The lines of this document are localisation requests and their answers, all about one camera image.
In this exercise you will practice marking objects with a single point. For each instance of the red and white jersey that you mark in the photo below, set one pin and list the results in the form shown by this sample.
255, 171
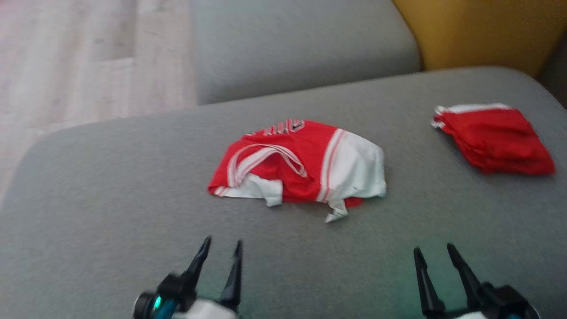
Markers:
305, 150

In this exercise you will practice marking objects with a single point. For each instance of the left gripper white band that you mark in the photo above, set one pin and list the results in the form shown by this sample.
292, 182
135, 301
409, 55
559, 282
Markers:
208, 310

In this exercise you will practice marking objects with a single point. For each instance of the folded red garment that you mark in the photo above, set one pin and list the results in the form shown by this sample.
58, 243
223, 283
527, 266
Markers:
496, 137

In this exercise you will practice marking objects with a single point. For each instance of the large grey sofa seat cushion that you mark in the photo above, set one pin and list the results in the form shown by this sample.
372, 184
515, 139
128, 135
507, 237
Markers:
133, 199

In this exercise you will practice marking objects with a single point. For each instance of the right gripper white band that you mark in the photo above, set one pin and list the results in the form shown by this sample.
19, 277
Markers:
465, 315

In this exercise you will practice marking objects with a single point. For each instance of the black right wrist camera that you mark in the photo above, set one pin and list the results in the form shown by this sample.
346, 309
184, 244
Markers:
509, 301

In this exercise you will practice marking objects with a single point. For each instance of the mustard yellow pillow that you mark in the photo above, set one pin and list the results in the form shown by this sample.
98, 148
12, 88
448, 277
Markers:
478, 31

